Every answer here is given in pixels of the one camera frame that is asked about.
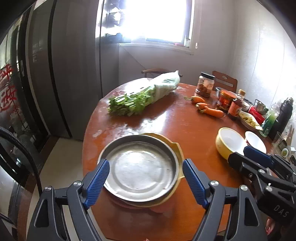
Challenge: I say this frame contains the grey refrigerator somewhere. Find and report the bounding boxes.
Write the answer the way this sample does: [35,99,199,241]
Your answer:
[20,1,101,140]

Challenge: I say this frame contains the wrapped celery bundle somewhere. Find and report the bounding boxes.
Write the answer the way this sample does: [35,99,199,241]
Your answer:
[108,70,181,116]

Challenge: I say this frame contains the black thermos flask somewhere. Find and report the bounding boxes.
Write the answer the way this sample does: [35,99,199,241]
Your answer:
[268,97,293,140]

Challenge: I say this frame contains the clear glass cup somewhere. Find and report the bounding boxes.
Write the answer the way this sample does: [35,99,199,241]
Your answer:
[272,132,283,149]

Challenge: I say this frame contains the window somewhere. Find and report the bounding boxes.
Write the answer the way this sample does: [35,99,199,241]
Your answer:
[95,1,195,52]

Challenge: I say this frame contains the brown sauce bottle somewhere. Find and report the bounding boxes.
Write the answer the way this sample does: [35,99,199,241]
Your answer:
[227,89,246,120]

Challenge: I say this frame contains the round steel plate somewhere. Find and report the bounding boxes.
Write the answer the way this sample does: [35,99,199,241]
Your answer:
[99,135,179,203]

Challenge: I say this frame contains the red chili sauce jar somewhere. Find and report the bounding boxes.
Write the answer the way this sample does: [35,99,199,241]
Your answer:
[217,89,237,113]

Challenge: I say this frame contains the small steel cup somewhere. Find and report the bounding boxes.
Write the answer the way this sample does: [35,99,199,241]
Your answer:
[254,99,268,115]

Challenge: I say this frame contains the green drink bottle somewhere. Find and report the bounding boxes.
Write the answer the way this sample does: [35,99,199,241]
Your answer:
[259,101,281,138]

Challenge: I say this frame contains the yellow bowl white inside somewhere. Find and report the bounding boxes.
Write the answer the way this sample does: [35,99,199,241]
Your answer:
[215,128,247,160]

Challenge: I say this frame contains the white dish with food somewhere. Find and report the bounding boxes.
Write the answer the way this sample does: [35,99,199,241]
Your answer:
[239,110,262,131]

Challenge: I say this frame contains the yellow plastic plate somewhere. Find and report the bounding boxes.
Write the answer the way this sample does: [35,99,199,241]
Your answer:
[117,133,184,213]

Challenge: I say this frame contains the carrot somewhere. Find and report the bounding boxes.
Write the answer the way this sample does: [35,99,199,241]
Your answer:
[184,96,205,103]
[200,106,224,118]
[196,102,208,111]

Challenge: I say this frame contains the person's hand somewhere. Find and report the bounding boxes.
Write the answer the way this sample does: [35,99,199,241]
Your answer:
[265,217,282,238]

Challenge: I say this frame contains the near carrot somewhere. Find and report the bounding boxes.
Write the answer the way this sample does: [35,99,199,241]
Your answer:
[200,106,224,118]

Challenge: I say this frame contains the far carrot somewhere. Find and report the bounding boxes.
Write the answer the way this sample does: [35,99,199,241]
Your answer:
[184,96,205,103]

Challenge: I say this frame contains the clear jar black lid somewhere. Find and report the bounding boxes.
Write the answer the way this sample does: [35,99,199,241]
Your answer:
[195,72,215,97]

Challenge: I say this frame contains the red tissue box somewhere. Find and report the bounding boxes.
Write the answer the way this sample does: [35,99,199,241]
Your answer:
[248,106,265,125]

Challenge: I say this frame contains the middle carrot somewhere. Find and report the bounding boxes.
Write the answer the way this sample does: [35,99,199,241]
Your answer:
[196,102,208,111]

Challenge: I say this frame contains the glass door red letters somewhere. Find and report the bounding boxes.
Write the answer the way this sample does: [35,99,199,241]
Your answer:
[0,29,31,151]

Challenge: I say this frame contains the wooden chair back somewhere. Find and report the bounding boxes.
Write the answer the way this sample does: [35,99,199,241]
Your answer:
[212,71,238,92]

